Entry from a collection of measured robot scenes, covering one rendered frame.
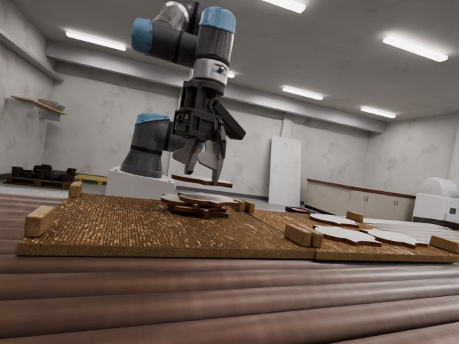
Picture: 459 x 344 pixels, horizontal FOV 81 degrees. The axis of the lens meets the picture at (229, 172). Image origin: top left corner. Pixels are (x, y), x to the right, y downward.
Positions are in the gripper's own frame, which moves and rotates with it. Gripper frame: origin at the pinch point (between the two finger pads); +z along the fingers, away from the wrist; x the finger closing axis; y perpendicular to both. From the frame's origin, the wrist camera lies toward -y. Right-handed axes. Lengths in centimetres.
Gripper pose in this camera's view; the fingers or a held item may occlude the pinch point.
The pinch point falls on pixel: (201, 179)
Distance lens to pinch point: 59.2
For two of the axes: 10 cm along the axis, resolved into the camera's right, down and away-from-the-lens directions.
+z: -1.6, 9.9, 0.3
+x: 6.4, 1.3, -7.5
